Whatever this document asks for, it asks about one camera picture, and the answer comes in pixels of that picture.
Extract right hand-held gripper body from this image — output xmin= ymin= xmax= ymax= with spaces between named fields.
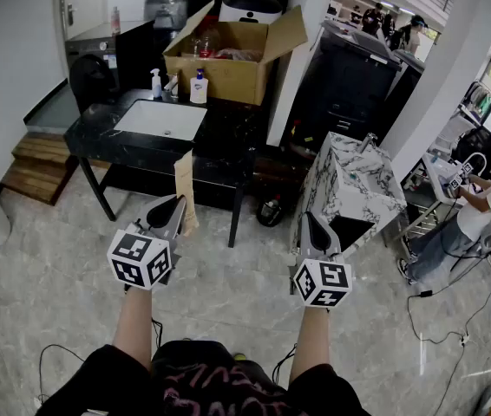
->
xmin=291 ymin=211 xmax=354 ymax=308

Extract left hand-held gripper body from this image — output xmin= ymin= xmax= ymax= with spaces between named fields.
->
xmin=106 ymin=193 xmax=188 ymax=292

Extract kraft paper toothbrush packet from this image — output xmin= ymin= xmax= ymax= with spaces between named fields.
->
xmin=173 ymin=148 xmax=200 ymax=238

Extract person's left forearm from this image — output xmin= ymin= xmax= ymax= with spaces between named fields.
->
xmin=112 ymin=287 xmax=154 ymax=372

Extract person's right forearm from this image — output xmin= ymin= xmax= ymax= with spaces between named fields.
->
xmin=288 ymin=306 xmax=331 ymax=385

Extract black round container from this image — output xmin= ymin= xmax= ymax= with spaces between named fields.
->
xmin=256 ymin=194 xmax=285 ymax=228

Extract white marble vanity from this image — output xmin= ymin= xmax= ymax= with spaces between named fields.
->
xmin=291 ymin=131 xmax=408 ymax=257

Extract black marble vanity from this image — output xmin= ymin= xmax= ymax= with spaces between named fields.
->
xmin=62 ymin=88 xmax=259 ymax=249

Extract white rectangular sink basin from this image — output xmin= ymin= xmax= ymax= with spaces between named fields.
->
xmin=113 ymin=99 xmax=208 ymax=142

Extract chrome curved faucet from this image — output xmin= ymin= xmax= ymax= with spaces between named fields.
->
xmin=359 ymin=132 xmax=379 ymax=154

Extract wooden steps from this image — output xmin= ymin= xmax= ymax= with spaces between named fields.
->
xmin=0 ymin=131 xmax=81 ymax=207

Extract chrome square faucet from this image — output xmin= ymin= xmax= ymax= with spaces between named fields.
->
xmin=163 ymin=72 xmax=180 ymax=102

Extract small clear pump bottle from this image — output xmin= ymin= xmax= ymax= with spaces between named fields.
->
xmin=149 ymin=68 xmax=164 ymax=100

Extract white soap bottle blue pump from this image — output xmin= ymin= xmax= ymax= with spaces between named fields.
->
xmin=189 ymin=68 xmax=210 ymax=105

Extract person's black printed shirt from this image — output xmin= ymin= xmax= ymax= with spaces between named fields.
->
xmin=36 ymin=339 xmax=372 ymax=416

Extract open cardboard box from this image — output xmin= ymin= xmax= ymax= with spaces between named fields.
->
xmin=162 ymin=0 xmax=310 ymax=107

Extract black washing machine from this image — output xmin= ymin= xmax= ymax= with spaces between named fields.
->
xmin=63 ymin=18 xmax=156 ymax=114

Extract black trash bin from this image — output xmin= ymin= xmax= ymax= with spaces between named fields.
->
xmin=291 ymin=20 xmax=403 ymax=146

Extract red plastic bag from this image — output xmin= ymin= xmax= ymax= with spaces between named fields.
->
xmin=214 ymin=48 xmax=265 ymax=63

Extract clear plastic bottle red cap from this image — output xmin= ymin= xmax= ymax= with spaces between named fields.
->
xmin=191 ymin=23 xmax=222 ymax=59

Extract large grey water jug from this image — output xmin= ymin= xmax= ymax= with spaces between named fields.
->
xmin=143 ymin=0 xmax=191 ymax=32

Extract clothes rack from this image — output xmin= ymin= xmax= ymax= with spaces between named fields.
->
xmin=460 ymin=80 xmax=491 ymax=123

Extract black floor cable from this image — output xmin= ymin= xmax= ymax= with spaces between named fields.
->
xmin=405 ymin=275 xmax=491 ymax=416

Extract metal frame table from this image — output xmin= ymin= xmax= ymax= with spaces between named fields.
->
xmin=401 ymin=152 xmax=468 ymax=244

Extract thin black cable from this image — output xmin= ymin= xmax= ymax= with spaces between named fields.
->
xmin=36 ymin=343 xmax=86 ymax=403

